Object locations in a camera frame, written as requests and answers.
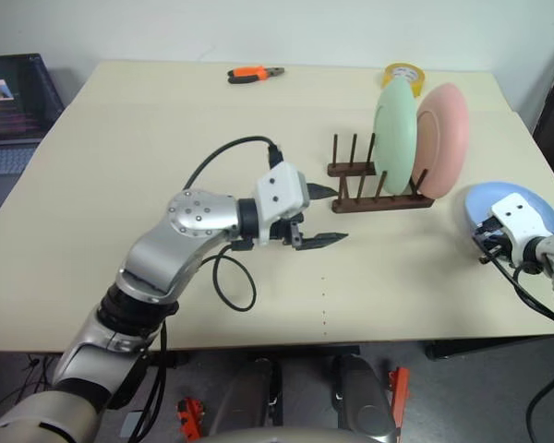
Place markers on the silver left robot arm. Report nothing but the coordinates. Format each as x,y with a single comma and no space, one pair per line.
184,231

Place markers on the pink round plate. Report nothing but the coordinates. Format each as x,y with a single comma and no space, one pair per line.
448,138

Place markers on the brown wooden dish rack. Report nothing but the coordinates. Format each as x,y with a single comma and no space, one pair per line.
378,204

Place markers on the orange black pliers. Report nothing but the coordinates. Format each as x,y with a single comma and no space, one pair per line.
249,72

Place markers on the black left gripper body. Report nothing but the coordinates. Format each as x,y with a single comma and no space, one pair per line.
284,231

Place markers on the open laptop computer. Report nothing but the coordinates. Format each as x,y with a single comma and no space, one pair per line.
9,115

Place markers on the dark rounded robot foot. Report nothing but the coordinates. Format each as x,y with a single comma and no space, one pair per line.
268,387

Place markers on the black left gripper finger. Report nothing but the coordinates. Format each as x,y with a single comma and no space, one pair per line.
321,190
323,241

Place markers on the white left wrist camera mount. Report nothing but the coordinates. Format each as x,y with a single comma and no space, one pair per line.
281,184

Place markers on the grey rounded robot foot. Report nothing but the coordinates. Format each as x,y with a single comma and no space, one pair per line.
369,406

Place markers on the green round plate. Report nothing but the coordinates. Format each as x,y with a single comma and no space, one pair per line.
394,138

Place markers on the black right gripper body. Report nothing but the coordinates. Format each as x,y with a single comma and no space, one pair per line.
489,235

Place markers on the orange black clamp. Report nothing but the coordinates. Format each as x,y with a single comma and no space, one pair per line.
189,415
401,392

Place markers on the yellow tape roll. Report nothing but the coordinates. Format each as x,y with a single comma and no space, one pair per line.
418,76

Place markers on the blue round plate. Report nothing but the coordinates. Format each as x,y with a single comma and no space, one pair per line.
494,194

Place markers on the silver robot torso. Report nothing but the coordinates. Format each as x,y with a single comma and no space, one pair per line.
300,436

